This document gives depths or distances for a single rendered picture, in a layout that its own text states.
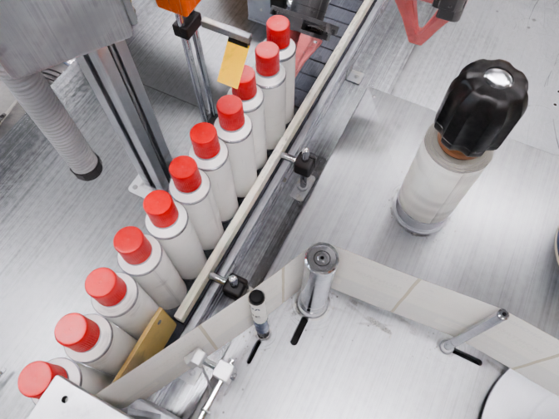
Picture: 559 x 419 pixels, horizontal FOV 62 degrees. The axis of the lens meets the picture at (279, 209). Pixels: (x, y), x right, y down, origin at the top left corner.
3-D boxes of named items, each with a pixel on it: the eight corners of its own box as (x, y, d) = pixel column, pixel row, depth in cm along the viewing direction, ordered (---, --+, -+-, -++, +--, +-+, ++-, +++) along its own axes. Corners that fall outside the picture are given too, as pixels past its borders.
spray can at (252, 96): (253, 178, 76) (243, 96, 58) (230, 160, 78) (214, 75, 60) (274, 158, 78) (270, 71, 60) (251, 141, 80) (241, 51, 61)
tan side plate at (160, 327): (138, 394, 60) (116, 386, 52) (133, 391, 60) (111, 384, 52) (179, 325, 64) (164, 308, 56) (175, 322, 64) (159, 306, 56)
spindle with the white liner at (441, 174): (438, 244, 71) (532, 125, 44) (383, 220, 73) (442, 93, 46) (456, 198, 74) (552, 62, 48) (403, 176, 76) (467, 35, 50)
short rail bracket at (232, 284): (244, 314, 71) (237, 292, 61) (209, 296, 73) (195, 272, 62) (254, 296, 73) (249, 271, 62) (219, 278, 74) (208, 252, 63)
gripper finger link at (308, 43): (298, 83, 74) (316, 23, 71) (258, 69, 76) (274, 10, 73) (309, 83, 80) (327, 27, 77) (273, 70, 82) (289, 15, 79)
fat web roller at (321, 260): (320, 324, 66) (333, 284, 49) (291, 310, 67) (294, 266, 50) (333, 296, 67) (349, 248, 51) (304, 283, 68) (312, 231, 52)
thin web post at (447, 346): (451, 357, 64) (511, 327, 47) (437, 350, 64) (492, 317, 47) (455, 343, 64) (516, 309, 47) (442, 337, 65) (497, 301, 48)
